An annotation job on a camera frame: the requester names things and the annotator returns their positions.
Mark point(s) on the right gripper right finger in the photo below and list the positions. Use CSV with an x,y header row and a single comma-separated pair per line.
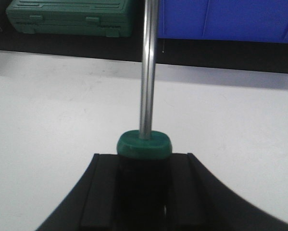
x,y
199,201

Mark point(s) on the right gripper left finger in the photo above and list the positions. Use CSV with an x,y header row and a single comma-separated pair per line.
x,y
90,205

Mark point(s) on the green SATA tool case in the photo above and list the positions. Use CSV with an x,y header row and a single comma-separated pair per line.
x,y
103,18

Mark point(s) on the green black screwdriver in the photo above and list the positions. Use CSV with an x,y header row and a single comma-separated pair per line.
x,y
144,153

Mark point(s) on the large blue plastic bin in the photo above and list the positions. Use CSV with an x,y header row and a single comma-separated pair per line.
x,y
235,20

